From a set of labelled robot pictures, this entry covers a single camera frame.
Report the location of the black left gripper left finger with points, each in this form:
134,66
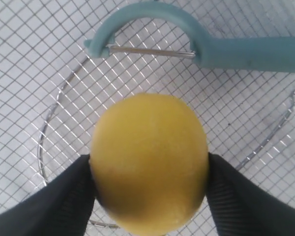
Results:
62,208

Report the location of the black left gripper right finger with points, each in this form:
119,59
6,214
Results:
240,208

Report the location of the yellow lemon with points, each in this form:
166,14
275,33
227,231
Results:
149,160

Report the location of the teal handled peeler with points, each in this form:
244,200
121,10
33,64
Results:
276,54

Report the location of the oval steel mesh basket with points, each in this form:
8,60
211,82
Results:
52,93

